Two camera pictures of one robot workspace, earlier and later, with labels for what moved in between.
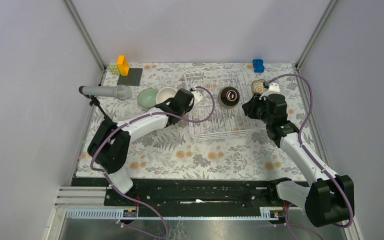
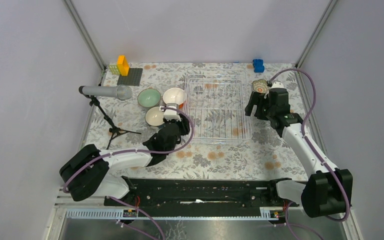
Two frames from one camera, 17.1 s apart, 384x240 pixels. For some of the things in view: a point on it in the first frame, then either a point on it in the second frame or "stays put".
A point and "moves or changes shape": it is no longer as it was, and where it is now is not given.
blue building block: [258, 65] stays put
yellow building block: [122, 65] stays put
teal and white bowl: [165, 93] moves or changes shape
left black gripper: [189, 106] → [183, 124]
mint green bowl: [147, 97] stays put
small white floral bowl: [258, 85] stays put
